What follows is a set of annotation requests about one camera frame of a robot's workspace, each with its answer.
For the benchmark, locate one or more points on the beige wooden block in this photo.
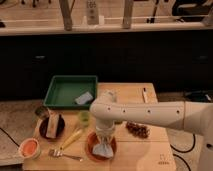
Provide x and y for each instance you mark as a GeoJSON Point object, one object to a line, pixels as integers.
{"type": "Point", "coordinates": [52, 126]}

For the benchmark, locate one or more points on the orange cup with white rim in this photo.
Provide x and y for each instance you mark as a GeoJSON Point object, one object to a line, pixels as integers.
{"type": "Point", "coordinates": [29, 148]}

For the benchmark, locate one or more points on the small metal can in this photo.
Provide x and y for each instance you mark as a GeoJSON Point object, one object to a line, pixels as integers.
{"type": "Point", "coordinates": [42, 112]}

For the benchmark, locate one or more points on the silver fork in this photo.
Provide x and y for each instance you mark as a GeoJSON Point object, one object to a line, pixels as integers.
{"type": "Point", "coordinates": [58, 153]}

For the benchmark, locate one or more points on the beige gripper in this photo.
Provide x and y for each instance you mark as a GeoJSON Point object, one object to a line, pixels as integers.
{"type": "Point", "coordinates": [105, 134]}

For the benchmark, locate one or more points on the green plastic tray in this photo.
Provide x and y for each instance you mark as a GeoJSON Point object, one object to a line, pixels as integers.
{"type": "Point", "coordinates": [65, 89]}

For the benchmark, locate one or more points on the red bowl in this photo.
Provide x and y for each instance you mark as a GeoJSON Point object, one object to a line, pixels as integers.
{"type": "Point", "coordinates": [91, 141]}

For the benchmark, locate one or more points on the grey sponge in tray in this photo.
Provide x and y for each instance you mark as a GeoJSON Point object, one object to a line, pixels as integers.
{"type": "Point", "coordinates": [84, 98]}

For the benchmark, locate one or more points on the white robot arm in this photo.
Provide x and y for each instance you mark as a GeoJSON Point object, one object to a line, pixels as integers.
{"type": "Point", "coordinates": [193, 117]}

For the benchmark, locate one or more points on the brown grape bunch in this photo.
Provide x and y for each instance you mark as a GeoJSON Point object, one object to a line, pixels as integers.
{"type": "Point", "coordinates": [137, 130]}

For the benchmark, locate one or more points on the grey blue towel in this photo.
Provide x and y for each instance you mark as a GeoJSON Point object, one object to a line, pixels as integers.
{"type": "Point", "coordinates": [103, 149]}

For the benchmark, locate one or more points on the small green cup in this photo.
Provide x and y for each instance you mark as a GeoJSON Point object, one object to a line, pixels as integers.
{"type": "Point", "coordinates": [84, 118]}

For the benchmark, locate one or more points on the dark brown bowl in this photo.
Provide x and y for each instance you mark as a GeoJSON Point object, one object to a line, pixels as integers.
{"type": "Point", "coordinates": [44, 125]}

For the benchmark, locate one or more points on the white marker pen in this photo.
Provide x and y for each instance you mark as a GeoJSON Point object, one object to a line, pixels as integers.
{"type": "Point", "coordinates": [145, 95]}

